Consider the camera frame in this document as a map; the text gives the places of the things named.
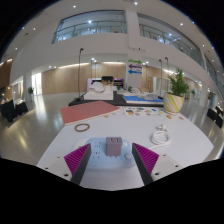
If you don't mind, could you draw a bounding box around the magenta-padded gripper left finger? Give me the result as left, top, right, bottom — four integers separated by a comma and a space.
39, 142, 92, 187

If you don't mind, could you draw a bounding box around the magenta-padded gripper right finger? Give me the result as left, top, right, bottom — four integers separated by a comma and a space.
131, 142, 185, 187

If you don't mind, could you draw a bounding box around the grey charger block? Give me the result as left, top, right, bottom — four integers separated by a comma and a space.
105, 136, 123, 157

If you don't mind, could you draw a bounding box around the red flat board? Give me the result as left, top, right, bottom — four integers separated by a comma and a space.
59, 100, 121, 126

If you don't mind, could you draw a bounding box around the blue mat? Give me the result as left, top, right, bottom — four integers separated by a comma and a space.
123, 95, 165, 105

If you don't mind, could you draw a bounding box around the potted plant in striped pot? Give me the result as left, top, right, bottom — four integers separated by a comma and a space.
162, 68, 191, 115

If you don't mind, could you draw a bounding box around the dark low platform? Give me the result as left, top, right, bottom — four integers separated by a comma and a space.
68, 90, 165, 108

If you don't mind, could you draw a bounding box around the black chairs group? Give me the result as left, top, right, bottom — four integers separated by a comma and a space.
206, 105, 224, 130

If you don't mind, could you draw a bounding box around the black draped table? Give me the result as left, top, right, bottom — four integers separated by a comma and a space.
0, 98, 30, 123

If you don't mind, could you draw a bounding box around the small distant potted plant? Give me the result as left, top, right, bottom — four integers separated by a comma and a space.
27, 86, 35, 103

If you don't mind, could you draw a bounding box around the black lamp stand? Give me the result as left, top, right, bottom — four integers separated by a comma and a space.
164, 56, 170, 92
158, 58, 164, 98
73, 47, 87, 102

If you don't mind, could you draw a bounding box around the blue arrow sign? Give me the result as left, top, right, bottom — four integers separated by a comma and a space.
128, 68, 143, 75

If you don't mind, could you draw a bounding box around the purple arrow sign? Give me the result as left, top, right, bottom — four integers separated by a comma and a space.
128, 63, 143, 70

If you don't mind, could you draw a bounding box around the green arrow sign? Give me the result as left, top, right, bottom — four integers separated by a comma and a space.
127, 58, 143, 65

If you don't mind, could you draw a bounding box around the white coiled power cable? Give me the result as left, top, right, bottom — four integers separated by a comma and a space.
146, 123, 172, 148

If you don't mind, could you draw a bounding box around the wooden ring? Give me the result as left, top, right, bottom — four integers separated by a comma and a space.
73, 122, 91, 133

